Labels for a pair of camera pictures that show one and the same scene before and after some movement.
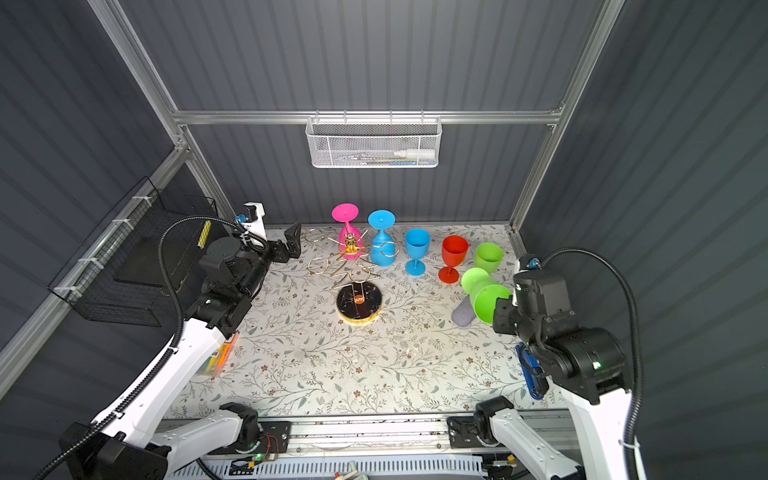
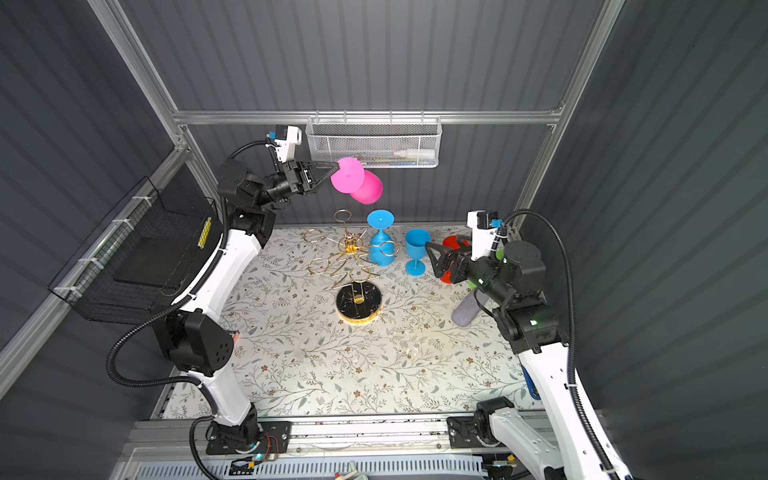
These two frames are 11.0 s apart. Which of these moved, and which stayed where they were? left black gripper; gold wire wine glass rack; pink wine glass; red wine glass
Moved: left black gripper; pink wine glass
Stayed: red wine glass; gold wire wine glass rack
